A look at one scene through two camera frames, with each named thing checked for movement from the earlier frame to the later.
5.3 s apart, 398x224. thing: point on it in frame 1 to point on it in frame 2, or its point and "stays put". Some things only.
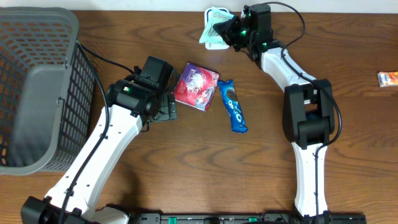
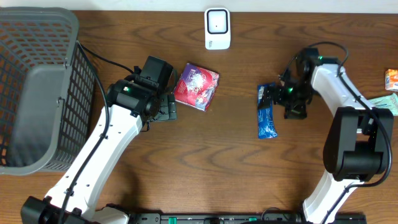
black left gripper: (170, 107) stays put
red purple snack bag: (197, 87) stays put
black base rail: (244, 218) stays put
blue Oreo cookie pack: (234, 106) to (266, 125)
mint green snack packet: (210, 35) to (390, 102)
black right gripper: (229, 28) to (300, 112)
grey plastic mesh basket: (48, 82) stays put
